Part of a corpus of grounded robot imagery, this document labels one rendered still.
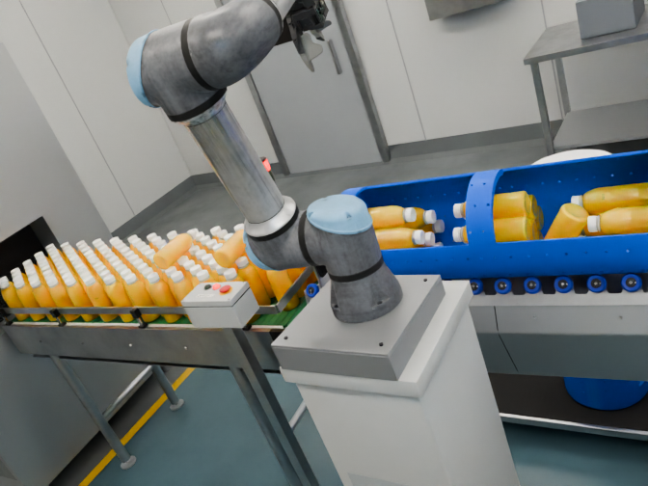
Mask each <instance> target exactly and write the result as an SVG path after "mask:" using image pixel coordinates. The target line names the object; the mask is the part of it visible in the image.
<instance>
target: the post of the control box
mask: <svg viewBox="0 0 648 486"><path fill-rule="evenodd" d="M222 329H223V331H224V333H225V334H226V336H227V338H228V340H229V343H230V345H231V347H232V349H233V351H234V353H235V355H236V357H237V359H238V361H239V362H240V364H241V366H242V368H243V370H244V371H245V373H246V375H247V377H248V379H249V381H250V383H251V385H252V387H253V389H254V391H255V393H256V396H257V398H258V400H259V402H260V404H261V406H262V408H263V409H264V411H265V413H266V415H267V417H268V418H269V420H270V422H271V424H272V426H273V428H274V430H275V432H276V434H277V436H278V438H279V440H280V442H281V444H282V446H283V448H284V450H285V452H286V454H287V456H288V458H289V460H290V462H291V464H292V466H293V468H294V470H295V471H296V473H297V475H298V477H299V479H300V481H301V483H302V484H303V486H320V485H319V483H318V481H317V479H316V477H315V475H314V473H313V471H312V469H311V466H310V464H309V462H308V460H307V458H306V456H305V454H304V452H303V450H302V449H301V447H300V445H299V443H298V441H297V439H296V437H295V435H294V433H293V431H292V429H291V427H290V424H289V422H288V420H287V418H286V416H285V414H284V411H283V409H282V407H281V405H280V403H279V401H278V399H277V397H276V395H275V394H274V392H273V390H272V388H271V386H270V384H269V382H268V380H267V378H266V376H265V374H264V372H263V370H262V368H261V366H260V364H259V362H258V360H257V357H256V355H255V353H254V351H253V349H252V347H251V345H250V343H249V341H248V340H247V338H246V336H245V334H244V332H243V330H242V328H222Z"/></svg>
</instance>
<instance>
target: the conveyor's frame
mask: <svg viewBox="0 0 648 486"><path fill-rule="evenodd" d="M5 324H6V322H5V323H4V324H3V325H2V328H3V329H4V331H5V332H6V334H7V335H8V336H9V338H10V339H11V341H12V342H13V344H14V345H15V347H16V348H17V349H18V351H19V352H20V353H24V354H35V355H34V356H33V357H39V358H51V360H52V361H53V363H54V364H55V365H56V366H57V367H58V369H59V370H60V372H61V373H62V375H63V376H64V378H65V379H66V381H67V383H68V384H69V385H70V387H71V388H72V390H73V391H74V393H75V394H76V396H77V397H78V399H79V400H80V402H81V403H82V404H83V406H84V407H85V409H86V410H87V412H88V413H89V415H90V416H91V418H92V419H93V421H94V423H95V424H96V425H97V427H98V428H99V430H100V431H101V433H102V434H103V436H104V437H105V439H106V440H107V442H108V443H109V445H110V446H111V447H112V449H114V451H115V452H116V454H117V455H118V457H119V458H120V460H121V468H122V469H123V470H127V469H129V468H131V467H132V466H133V465H134V464H135V462H136V457H135V456H130V455H129V453H128V452H127V450H126V449H125V447H124V446H123V444H122V442H121V441H120V439H119V438H118V436H117V435H116V433H115V432H114V430H113V429H112V427H111V426H110V424H109V423H108V421H107V420H106V419H107V417H108V416H109V415H110V414H111V413H112V412H113V411H114V410H115V409H116V408H117V407H118V406H119V405H120V404H121V403H122V401H123V400H124V399H125V398H126V397H127V396H128V395H129V394H130V393H131V392H132V391H133V390H134V389H135V388H136V387H137V386H138V384H139V383H140V382H141V381H142V380H143V379H144V378H145V377H146V376H147V375H148V374H149V373H150V372H151V371H152V373H153V375H154V376H155V378H156V380H157V381H158V383H159V385H160V386H161V388H162V390H163V391H164V393H165V394H166V395H167V397H168V399H169V400H170V402H171V407H170V408H171V410H172V411H175V410H178V409H180V408H181V407H182V406H183V404H184V401H183V399H179V398H178V397H177V395H176V393H175V391H174V389H173V387H172V386H171V384H170V382H169V381H168V379H167V377H166V376H165V374H164V372H163V370H162V369H161V367H160V366H161V365H163V366H176V367H191V368H204V369H218V370H230V372H231V373H232V375H233V377H234V379H235V381H236V383H237V385H238V387H239V389H240V390H241V391H242V393H243V395H244V397H245V399H246V401H247V403H248V405H249V407H250V409H251V411H252V412H253V414H254V416H255V418H256V421H257V423H258V425H259V427H260V429H261V430H262V432H263V434H264V436H265V438H266V440H267V442H268V444H269V445H270V447H271V448H272V450H273V452H274V454H275V456H276V458H277V460H278V462H279V464H280V466H281V468H282V469H283V472H284V474H285V476H286V478H287V480H288V482H289V484H290V486H303V484H302V483H301V481H300V479H299V477H298V475H297V473H296V471H295V470H294V468H293V466H292V464H291V462H290V460H289V458H288V456H287V454H286V452H285V450H284V447H283V446H282V444H281V442H280V440H279V438H278V436H277V434H276V432H275V430H274V428H273V426H272V424H271V422H270V420H269V418H268V417H267V415H266V413H265V411H264V409H263V408H262V406H261V404H260V402H259V400H258V398H257V395H256V393H255V391H254V389H253V387H252V385H251V383H250V381H249V379H248V377H247V375H246V373H245V371H244V370H243V368H242V366H241V364H240V362H239V361H238V359H237V357H236V355H235V353H234V351H233V349H232V347H231V345H230V342H229V340H228V338H227V336H226V334H225V333H224V331H223V329H222V328H212V327H194V325H193V324H148V325H147V327H146V328H145V329H139V327H138V326H139V325H140V324H134V323H67V324H66V325H65V326H64V327H59V326H58V324H59V323H58V322H14V323H13V324H12V325H10V326H6V325H5ZM285 328H286V327H283V326H267V325H252V328H251V329H250V330H249V331H243V332H244V334H245V336H246V338H247V340H248V341H249V343H250V345H251V347H252V349H253V351H254V353H255V355H256V358H257V360H258V362H259V364H260V366H261V368H262V370H263V372H264V373H274V374H282V373H281V371H280V366H281V365H280V363H279V361H278V359H277V357H276V355H275V353H274V351H273V349H272V346H271V344H272V343H273V342H274V341H275V340H276V338H277V337H278V336H279V335H280V334H281V333H282V332H283V331H284V330H285ZM66 359H67V360H80V361H95V362H108V363H122V364H135V365H148V366H147V367H146V368H145V369H144V370H143V371H142V372H141V373H140V374H139V375H138V376H137V377H136V378H135V379H134V380H133V381H132V382H131V384H130V385H129V386H128V387H127V388H126V389H125V390H124V391H123V392H122V393H121V394H120V395H119V396H118V397H117V398H116V399H115V400H114V401H113V402H112V403H111V405H110V406H109V407H108V408H107V409H106V410H105V411H104V412H103V413H102V414H101V412H100V411H99V409H98V408H97V406H96V405H95V403H94V401H93V400H92V398H91V397H90V395H89V394H88V392H87V391H86V389H85V388H84V386H83V385H82V383H81V382H80V380H79V379H78V377H77V376H76V374H75V373H74V371H73V370H72V368H71V367H70V365H69V364H68V362H67V360H66ZM307 409H308V407H307V405H306V403H305V401H304V400H303V402H302V403H301V405H300V406H299V408H298V410H297V411H296V413H295V414H294V416H293V417H292V419H291V421H290V422H289V424H290V427H291V429H292V431H294V429H295V427H296V426H297V424H298V422H299V421H300V419H301V418H302V416H303V414H304V413H305V412H306V411H307Z"/></svg>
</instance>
